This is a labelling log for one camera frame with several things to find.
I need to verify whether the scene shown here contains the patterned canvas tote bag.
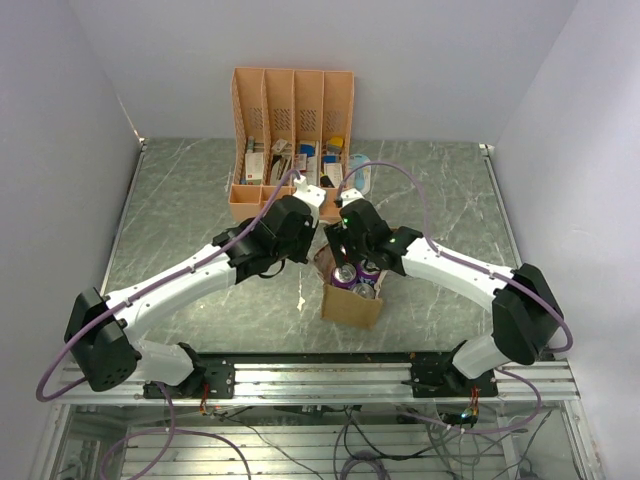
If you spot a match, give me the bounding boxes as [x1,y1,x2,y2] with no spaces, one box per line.
[313,242,384,330]

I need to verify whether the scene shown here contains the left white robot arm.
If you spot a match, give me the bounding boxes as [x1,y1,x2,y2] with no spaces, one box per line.
[65,190,325,397]

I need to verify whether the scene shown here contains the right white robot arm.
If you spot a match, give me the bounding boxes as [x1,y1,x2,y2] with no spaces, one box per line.
[325,196,566,396]

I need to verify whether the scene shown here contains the purple fanta can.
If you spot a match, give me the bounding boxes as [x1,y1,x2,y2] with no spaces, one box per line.
[330,264,358,290]
[355,260,382,286]
[351,283,376,299]

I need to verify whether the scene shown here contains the blue packaged razor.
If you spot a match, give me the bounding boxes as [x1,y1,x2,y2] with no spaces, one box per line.
[347,154,371,196]

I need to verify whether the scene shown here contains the small white card box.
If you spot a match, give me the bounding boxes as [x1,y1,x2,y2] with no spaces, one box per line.
[321,162,343,188]

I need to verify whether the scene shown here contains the white stationery box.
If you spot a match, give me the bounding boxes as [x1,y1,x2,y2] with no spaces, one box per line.
[244,151,264,185]

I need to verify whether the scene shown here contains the peach plastic file organizer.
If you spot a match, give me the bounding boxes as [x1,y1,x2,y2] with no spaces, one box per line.
[229,67,355,221]

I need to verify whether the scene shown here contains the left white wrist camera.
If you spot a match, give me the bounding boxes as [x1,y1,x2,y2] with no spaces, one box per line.
[293,175,326,224]

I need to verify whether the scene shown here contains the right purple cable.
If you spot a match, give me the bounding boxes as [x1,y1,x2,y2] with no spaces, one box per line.
[335,160,574,354]

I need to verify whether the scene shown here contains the purple cable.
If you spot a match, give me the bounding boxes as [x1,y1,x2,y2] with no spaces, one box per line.
[35,168,306,404]
[335,160,574,354]

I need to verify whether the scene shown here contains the aluminium mounting rail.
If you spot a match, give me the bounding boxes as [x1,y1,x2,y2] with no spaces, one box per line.
[47,352,581,406]

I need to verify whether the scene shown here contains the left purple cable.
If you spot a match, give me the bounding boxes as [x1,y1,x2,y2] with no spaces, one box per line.
[35,168,306,404]

